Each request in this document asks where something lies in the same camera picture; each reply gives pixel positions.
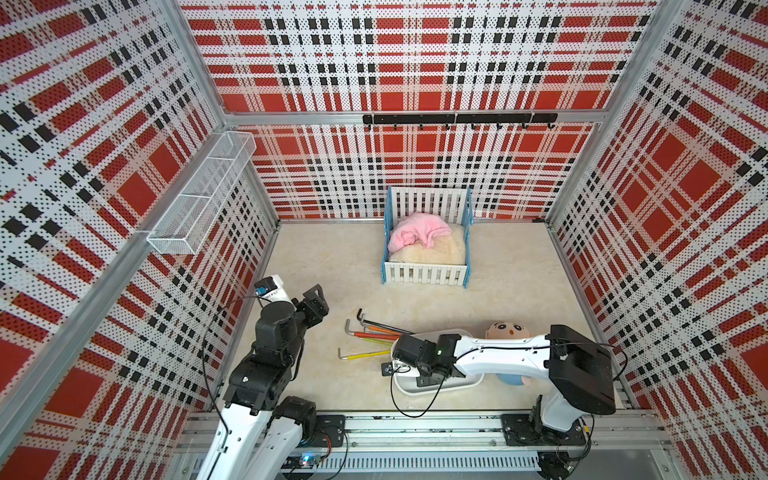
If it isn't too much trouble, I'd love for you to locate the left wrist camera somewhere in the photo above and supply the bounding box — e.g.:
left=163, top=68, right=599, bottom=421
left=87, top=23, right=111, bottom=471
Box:
left=254, top=275, right=292, bottom=303

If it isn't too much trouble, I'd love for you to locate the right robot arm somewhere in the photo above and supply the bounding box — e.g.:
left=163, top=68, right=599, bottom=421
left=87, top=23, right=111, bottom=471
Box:
left=382, top=323, right=616, bottom=438

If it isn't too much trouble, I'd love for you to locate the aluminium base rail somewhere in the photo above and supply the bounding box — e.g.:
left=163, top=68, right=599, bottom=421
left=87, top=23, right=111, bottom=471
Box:
left=169, top=410, right=685, bottom=479

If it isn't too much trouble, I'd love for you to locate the red hex key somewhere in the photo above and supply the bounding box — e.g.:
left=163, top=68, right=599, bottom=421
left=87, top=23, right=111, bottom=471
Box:
left=344, top=319, right=399, bottom=342

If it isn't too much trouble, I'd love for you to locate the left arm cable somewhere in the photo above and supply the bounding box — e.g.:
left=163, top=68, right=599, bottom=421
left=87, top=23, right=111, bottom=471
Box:
left=199, top=293, right=265, bottom=445

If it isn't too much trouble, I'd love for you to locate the small black hex key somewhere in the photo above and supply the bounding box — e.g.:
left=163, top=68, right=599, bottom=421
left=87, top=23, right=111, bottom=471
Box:
left=356, top=309, right=411, bottom=335

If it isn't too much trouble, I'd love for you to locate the yellow hex key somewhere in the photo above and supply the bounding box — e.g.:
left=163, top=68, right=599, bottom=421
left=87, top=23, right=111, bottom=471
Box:
left=337, top=348, right=391, bottom=361

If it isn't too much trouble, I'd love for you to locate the black hook rail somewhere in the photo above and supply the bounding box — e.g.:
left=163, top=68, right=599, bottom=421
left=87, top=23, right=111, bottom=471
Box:
left=362, top=113, right=558, bottom=127

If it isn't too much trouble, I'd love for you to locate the pink cloth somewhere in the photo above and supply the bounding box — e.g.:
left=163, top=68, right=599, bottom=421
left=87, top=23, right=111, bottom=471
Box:
left=387, top=212, right=452, bottom=253

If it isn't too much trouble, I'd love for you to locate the orange hex key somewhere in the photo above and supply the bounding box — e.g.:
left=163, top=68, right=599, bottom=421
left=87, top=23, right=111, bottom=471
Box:
left=359, top=318, right=411, bottom=336

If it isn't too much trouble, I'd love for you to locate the green hex key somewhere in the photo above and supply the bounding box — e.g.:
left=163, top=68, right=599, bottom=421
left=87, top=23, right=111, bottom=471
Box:
left=356, top=337, right=394, bottom=346

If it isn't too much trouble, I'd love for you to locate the blue white toy crib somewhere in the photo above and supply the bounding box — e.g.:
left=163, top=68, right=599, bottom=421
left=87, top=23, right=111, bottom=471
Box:
left=381, top=187, right=473, bottom=288

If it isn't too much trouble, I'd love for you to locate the cream fleece mattress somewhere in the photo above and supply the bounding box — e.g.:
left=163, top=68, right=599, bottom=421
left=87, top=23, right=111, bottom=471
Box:
left=388, top=224, right=467, bottom=265

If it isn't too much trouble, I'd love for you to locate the green circuit board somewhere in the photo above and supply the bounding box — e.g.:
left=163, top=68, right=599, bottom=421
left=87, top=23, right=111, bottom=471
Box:
left=283, top=453, right=325, bottom=471

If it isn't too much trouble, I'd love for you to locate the white wire wall basket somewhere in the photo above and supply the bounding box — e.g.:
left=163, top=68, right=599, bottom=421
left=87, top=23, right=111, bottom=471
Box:
left=148, top=131, right=255, bottom=255

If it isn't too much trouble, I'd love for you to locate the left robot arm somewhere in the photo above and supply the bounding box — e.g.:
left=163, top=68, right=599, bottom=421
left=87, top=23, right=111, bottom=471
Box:
left=197, top=275, right=329, bottom=479

